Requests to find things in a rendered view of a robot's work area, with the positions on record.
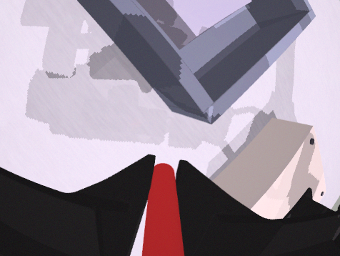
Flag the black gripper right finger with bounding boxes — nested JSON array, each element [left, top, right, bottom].
[[176, 160, 340, 256]]

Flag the red peg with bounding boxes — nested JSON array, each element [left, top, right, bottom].
[[141, 162, 184, 256]]

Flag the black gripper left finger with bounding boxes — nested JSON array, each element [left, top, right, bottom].
[[0, 154, 156, 256]]

